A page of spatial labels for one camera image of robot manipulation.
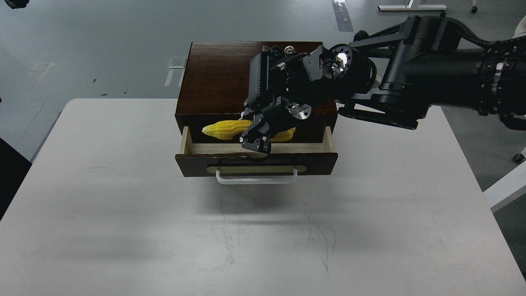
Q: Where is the dark wooden drawer front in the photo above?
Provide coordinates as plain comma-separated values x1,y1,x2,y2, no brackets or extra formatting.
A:
175,126,338,177

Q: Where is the white office chair base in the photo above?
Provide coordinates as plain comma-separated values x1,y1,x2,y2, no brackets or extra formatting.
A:
512,153,526,164

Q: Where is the dark wooden drawer cabinet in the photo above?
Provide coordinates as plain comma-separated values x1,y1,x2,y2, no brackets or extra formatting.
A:
174,41,339,134

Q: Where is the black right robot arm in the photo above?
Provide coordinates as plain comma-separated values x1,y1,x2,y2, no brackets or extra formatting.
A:
240,16,526,154

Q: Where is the white drawer handle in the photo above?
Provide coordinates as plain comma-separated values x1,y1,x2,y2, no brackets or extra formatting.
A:
215,168,298,185

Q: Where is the yellow corn cob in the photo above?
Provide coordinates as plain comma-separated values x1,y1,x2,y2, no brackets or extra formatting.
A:
201,120,296,142

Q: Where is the white desk leg base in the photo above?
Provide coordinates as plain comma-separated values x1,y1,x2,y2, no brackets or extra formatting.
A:
378,0,448,12

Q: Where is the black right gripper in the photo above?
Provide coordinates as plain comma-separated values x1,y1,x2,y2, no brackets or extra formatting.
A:
240,45,341,154

